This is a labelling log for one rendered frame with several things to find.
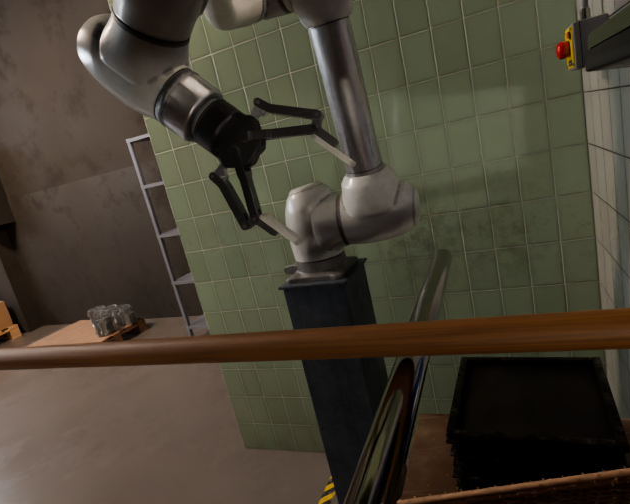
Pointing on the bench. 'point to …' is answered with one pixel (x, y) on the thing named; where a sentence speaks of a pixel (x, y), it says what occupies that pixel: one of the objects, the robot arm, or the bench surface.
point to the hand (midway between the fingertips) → (320, 200)
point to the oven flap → (623, 49)
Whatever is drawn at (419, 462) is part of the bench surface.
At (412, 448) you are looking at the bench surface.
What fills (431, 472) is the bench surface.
